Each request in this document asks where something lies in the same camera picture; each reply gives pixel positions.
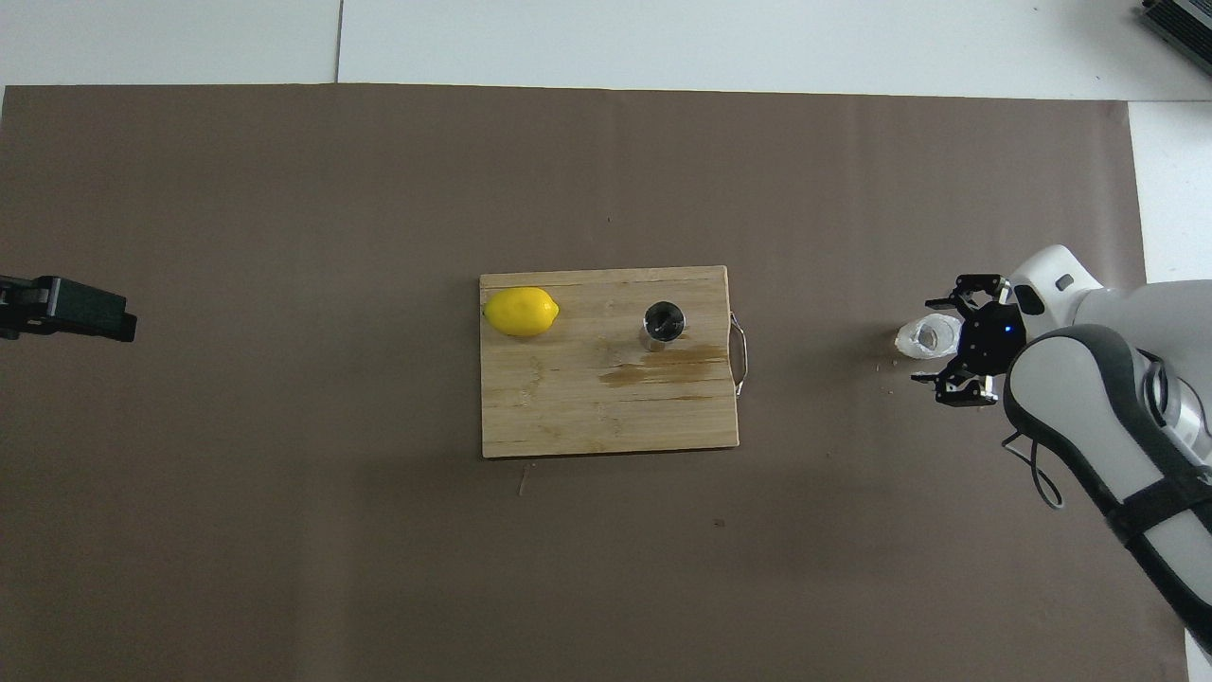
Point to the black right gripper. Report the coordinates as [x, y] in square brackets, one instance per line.
[992, 336]

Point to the small clear glass cup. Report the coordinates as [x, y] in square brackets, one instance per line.
[923, 339]

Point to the steel jigger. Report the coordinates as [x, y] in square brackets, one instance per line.
[663, 322]

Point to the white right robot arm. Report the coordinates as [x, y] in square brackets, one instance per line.
[1089, 398]

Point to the brown paper table mat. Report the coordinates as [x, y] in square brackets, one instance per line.
[284, 521]

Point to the grey finned metal device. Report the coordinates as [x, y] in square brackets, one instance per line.
[1184, 19]

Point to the wooden cutting board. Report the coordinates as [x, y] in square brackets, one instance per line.
[568, 407]

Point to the yellow lemon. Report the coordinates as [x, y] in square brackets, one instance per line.
[519, 313]

